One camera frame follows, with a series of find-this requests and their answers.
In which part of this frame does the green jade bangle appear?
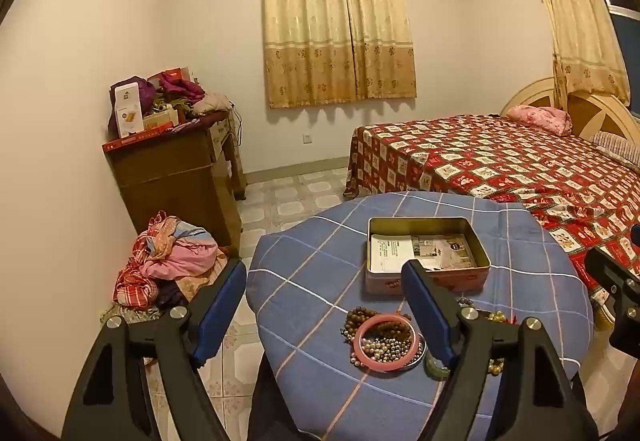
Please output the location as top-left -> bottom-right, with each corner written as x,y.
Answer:
424,350 -> 450,381

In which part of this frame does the striped grey pillow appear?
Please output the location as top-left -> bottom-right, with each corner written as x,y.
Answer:
590,131 -> 640,172

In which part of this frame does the pink metal tin box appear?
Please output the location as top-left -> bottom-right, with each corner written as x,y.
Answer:
364,216 -> 490,296

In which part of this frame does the printed paper in tin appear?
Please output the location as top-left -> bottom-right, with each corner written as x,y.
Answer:
369,234 -> 477,274

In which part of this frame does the grey metallic bead necklace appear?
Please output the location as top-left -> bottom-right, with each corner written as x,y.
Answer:
340,325 -> 426,370

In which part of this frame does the golden pearl bracelet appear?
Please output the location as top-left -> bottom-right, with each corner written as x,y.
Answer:
487,311 -> 516,377

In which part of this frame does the pink floral pillow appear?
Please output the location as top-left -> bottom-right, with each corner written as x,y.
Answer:
506,105 -> 573,136

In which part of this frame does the white product box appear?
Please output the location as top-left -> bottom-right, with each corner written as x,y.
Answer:
114,82 -> 144,138

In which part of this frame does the pile of clothes on floor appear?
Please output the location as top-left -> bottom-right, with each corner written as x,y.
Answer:
100,211 -> 238,324

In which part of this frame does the beige curtain right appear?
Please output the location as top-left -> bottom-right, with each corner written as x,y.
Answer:
542,0 -> 631,108

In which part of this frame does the magenta cloth bundle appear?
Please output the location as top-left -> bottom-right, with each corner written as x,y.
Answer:
160,72 -> 205,104

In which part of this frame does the brown wooden desk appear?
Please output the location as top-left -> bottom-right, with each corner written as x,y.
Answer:
103,112 -> 246,249

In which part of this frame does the pink folded cloth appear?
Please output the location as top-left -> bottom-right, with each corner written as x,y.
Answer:
193,92 -> 233,116

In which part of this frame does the brown wooden bead necklace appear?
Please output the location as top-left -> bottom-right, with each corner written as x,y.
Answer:
340,305 -> 417,347

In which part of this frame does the pink jade bangle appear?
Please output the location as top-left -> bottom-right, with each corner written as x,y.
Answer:
342,312 -> 425,373

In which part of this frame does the flat red box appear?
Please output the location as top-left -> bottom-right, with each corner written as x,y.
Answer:
102,122 -> 175,153

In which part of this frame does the blue plaid tablecloth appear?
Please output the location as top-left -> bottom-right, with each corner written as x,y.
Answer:
245,190 -> 596,441

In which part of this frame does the red patterned bedspread bed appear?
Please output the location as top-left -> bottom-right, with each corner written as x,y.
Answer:
344,115 -> 639,297

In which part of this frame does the purple cloth bundle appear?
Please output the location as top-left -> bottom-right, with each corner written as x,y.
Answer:
110,76 -> 156,114

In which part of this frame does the cream wooden headboard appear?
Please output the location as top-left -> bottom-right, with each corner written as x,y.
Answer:
500,77 -> 640,146

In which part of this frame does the beige window curtain centre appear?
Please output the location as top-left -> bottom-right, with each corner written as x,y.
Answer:
264,0 -> 416,108

